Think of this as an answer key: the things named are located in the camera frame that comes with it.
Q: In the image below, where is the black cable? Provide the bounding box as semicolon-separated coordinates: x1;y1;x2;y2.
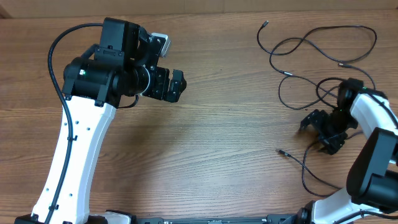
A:
277;130;364;198
277;63;377;111
256;20;378;76

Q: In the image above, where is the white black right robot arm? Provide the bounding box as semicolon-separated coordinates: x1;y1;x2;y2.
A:
292;78;397;223

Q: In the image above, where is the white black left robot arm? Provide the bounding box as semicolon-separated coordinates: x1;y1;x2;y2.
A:
16;17;187;223

